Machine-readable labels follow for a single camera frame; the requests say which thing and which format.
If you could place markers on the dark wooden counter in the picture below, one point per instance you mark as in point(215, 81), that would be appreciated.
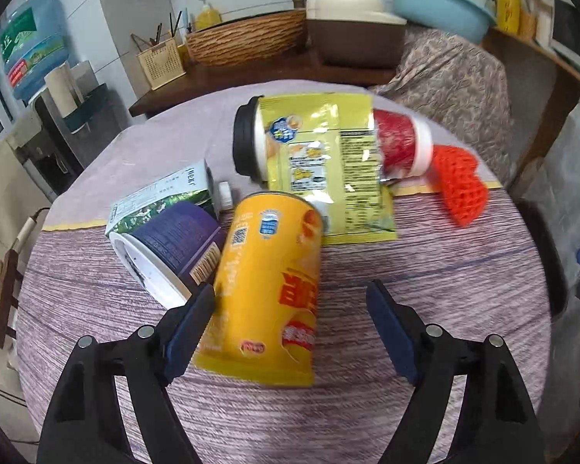
point(200, 80)

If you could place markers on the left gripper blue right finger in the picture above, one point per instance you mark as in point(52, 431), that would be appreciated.
point(497, 422)

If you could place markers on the yellow soap dispenser bottle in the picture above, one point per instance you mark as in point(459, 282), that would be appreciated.
point(208, 17)

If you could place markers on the beige utensil holder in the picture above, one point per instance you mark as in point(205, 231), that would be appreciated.
point(161, 64)

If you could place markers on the green white milk carton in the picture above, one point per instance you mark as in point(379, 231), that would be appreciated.
point(193, 184)

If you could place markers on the red cup with black lid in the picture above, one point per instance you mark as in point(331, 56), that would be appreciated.
point(404, 142)

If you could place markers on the woven basket sink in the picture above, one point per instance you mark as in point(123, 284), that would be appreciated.
point(247, 39)

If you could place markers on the floral patterned cloth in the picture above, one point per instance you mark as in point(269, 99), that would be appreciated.
point(459, 86)

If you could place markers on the orange foam fruit net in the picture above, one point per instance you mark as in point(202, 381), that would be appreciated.
point(464, 193)

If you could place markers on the wooden side cabinet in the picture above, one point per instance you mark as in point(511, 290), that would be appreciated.
point(542, 89)

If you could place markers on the white cloth cover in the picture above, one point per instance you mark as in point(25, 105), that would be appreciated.
point(555, 190)

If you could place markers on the yellow snack bag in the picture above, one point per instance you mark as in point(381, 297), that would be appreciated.
point(323, 148)

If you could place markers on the yellow chip canister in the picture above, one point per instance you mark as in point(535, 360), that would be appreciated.
point(266, 288)

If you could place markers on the purple striped tablecloth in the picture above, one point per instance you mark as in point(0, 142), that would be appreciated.
point(486, 278)

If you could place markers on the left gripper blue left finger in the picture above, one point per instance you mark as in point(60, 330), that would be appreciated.
point(84, 424)

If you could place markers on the light blue plastic basin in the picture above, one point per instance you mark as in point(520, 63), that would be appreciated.
point(464, 18)

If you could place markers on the brown white lidded container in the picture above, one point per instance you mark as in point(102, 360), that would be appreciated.
point(355, 33)

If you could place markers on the blue water jug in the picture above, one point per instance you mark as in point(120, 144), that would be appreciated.
point(32, 44)

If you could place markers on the wooden chair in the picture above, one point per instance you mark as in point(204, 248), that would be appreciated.
point(10, 276)

